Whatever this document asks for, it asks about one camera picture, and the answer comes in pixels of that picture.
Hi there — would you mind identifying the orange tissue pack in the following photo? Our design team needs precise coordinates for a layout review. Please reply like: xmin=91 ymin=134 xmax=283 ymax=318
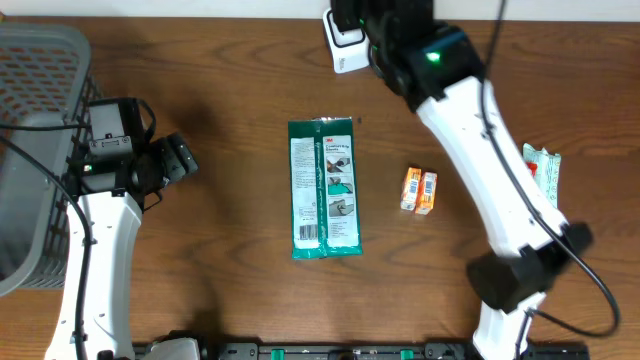
xmin=400 ymin=167 xmax=422 ymax=211
xmin=414 ymin=172 xmax=437 ymax=215

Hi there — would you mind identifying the green 3M adhesive package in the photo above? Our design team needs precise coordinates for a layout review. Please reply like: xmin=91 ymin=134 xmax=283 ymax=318
xmin=288 ymin=117 xmax=363 ymax=260

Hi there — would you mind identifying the red adhesive tube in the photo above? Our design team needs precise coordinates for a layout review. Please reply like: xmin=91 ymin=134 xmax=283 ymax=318
xmin=526 ymin=162 xmax=538 ymax=177

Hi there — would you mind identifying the mint green wipes pack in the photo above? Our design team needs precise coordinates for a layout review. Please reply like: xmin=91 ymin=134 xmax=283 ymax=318
xmin=522 ymin=143 xmax=562 ymax=208

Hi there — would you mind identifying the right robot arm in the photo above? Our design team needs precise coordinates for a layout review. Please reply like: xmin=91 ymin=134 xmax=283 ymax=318
xmin=330 ymin=0 xmax=593 ymax=359

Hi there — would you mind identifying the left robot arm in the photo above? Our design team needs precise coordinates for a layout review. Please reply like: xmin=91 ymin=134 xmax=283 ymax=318
xmin=45 ymin=133 xmax=199 ymax=359

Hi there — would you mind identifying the white barcode scanner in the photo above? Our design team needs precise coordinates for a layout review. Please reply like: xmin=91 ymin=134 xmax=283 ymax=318
xmin=322 ymin=8 xmax=370 ymax=74

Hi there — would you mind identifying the grey plastic mesh basket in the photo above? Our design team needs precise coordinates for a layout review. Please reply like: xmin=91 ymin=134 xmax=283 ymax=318
xmin=1 ymin=23 xmax=100 ymax=295

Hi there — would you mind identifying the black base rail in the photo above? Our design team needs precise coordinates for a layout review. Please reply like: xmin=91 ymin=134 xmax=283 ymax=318
xmin=132 ymin=328 xmax=591 ymax=360

